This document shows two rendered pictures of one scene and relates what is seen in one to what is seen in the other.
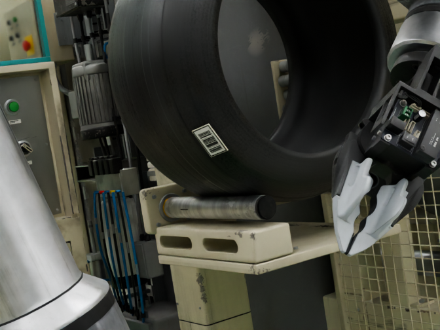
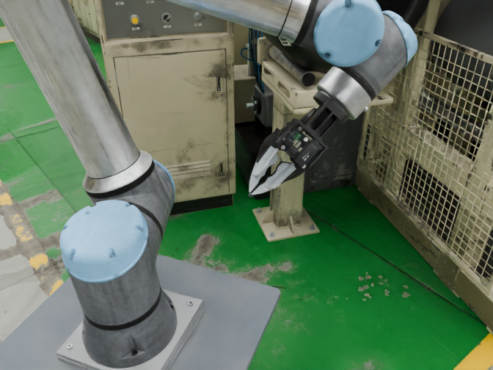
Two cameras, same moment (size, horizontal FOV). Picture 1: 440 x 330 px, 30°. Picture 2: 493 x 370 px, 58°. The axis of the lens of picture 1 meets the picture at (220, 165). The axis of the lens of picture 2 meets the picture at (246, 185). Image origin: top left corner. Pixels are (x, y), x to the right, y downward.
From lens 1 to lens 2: 0.44 m
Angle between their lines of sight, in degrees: 33
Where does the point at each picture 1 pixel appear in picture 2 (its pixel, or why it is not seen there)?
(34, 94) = not seen: outside the picture
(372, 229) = (268, 184)
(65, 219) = (224, 36)
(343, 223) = (254, 178)
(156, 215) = (264, 53)
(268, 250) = (304, 103)
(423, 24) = (334, 79)
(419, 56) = (323, 99)
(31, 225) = (107, 140)
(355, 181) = (266, 158)
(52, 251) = (118, 152)
